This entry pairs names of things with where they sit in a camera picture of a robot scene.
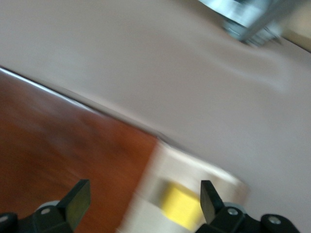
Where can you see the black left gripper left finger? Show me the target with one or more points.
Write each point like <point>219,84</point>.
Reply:
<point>77,201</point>

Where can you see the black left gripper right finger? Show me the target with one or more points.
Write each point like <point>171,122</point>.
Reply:
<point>209,201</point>

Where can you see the yellow block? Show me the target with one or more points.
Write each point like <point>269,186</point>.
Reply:
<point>179,204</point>

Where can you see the light wood drawer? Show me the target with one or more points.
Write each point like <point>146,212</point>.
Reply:
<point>206,167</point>

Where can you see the dark wooden drawer box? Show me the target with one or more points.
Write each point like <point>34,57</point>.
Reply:
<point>60,145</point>

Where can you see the brown tablecloth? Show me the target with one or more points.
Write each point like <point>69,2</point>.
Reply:
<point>170,72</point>

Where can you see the light brown board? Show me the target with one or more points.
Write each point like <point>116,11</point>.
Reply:
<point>301,40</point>

